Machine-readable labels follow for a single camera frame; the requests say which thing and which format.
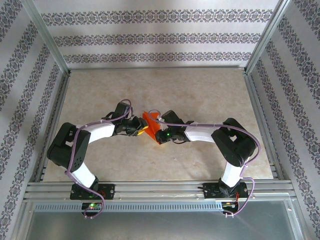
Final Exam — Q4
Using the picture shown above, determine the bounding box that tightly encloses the grey metal sheet panel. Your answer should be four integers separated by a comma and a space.
23, 199, 305, 240

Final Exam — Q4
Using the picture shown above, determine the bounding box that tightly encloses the controller board with green light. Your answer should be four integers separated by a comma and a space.
81, 202, 103, 211

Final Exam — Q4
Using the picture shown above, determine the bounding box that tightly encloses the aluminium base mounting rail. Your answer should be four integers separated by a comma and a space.
23, 180, 297, 202

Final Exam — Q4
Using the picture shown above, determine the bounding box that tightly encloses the aluminium rail along patterned wall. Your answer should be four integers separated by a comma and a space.
67, 65, 248, 72

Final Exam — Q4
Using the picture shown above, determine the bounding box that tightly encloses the grey slotted cable duct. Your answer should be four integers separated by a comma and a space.
33, 201, 223, 213

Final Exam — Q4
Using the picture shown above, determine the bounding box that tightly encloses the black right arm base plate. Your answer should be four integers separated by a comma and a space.
203, 182, 250, 200

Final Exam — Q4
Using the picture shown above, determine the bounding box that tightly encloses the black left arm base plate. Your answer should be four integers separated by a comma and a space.
69, 183, 116, 201

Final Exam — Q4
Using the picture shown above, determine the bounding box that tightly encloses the aluminium side rail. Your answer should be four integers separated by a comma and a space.
243, 71, 286, 181
34, 71, 72, 183

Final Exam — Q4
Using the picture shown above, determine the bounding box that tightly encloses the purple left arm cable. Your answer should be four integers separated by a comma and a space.
64, 99, 133, 220

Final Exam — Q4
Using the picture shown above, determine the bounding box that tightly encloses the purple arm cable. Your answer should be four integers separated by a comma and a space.
64, 99, 133, 220
148, 109, 262, 218

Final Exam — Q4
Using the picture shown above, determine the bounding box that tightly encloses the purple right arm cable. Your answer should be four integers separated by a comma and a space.
148, 109, 262, 218

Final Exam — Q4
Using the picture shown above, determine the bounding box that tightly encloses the aluminium frame post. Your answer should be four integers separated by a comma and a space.
21, 0, 70, 73
246, 0, 298, 73

